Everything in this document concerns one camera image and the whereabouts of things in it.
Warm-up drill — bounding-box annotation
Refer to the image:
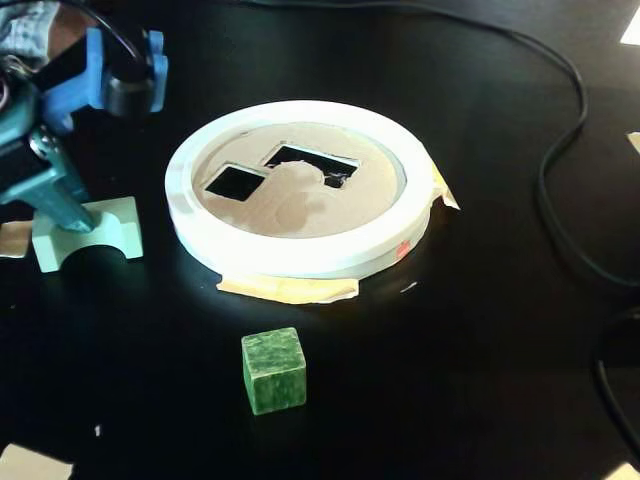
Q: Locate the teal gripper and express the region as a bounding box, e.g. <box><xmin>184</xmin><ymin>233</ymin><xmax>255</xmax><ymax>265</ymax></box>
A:
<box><xmin>0</xmin><ymin>37</ymin><xmax>102</xmax><ymax>233</ymax></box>

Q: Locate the pale green U shape block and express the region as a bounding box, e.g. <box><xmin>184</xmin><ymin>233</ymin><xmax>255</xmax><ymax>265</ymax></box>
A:
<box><xmin>31</xmin><ymin>196</ymin><xmax>145</xmax><ymax>274</ymax></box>

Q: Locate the small tan masking tape piece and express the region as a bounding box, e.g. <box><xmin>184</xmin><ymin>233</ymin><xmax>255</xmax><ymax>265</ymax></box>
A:
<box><xmin>0</xmin><ymin>221</ymin><xmax>34</xmax><ymax>259</ymax></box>

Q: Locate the long masking tape strip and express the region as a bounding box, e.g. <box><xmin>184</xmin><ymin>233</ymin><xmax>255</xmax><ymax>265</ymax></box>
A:
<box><xmin>216</xmin><ymin>272</ymin><xmax>362</xmax><ymax>307</ymax></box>

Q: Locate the round wooden plate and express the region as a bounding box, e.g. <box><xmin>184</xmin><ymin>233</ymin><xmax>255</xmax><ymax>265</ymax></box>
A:
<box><xmin>189</xmin><ymin>121</ymin><xmax>407</xmax><ymax>240</ymax></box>

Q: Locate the dark green wooden cube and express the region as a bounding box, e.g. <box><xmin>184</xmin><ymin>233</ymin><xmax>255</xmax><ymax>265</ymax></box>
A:
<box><xmin>240</xmin><ymin>326</ymin><xmax>308</xmax><ymax>417</ymax></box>

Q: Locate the folded masking tape strip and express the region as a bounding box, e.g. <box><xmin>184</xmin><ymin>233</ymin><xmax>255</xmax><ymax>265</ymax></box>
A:
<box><xmin>428</xmin><ymin>158</ymin><xmax>462</xmax><ymax>212</ymax></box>

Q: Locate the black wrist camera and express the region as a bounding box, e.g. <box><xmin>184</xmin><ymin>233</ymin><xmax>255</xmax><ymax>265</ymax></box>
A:
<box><xmin>106</xmin><ymin>69</ymin><xmax>154</xmax><ymax>119</ymax></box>

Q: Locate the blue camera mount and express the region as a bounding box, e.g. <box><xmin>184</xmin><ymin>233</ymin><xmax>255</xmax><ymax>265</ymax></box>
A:
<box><xmin>39</xmin><ymin>27</ymin><xmax>169</xmax><ymax>134</ymax></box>

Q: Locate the robot arm with wires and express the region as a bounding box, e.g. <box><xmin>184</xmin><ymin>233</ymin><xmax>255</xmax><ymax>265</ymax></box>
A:
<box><xmin>0</xmin><ymin>49</ymin><xmax>31</xmax><ymax>104</ymax></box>

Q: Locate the black camera cable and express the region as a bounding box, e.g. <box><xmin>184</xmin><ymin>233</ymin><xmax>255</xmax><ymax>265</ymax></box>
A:
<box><xmin>54</xmin><ymin>0</ymin><xmax>144</xmax><ymax>69</ymax></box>

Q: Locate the white round ring container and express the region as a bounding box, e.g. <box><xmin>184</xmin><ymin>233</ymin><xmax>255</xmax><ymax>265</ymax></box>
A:
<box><xmin>164</xmin><ymin>99</ymin><xmax>434</xmax><ymax>280</ymax></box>

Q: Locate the long black cable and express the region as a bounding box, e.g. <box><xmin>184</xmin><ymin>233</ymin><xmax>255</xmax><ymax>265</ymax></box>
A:
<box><xmin>234</xmin><ymin>0</ymin><xmax>640</xmax><ymax>289</ymax></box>

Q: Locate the looped black cable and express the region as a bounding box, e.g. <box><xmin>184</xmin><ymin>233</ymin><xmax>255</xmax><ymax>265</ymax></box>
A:
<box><xmin>591</xmin><ymin>306</ymin><xmax>640</xmax><ymax>464</ymax></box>

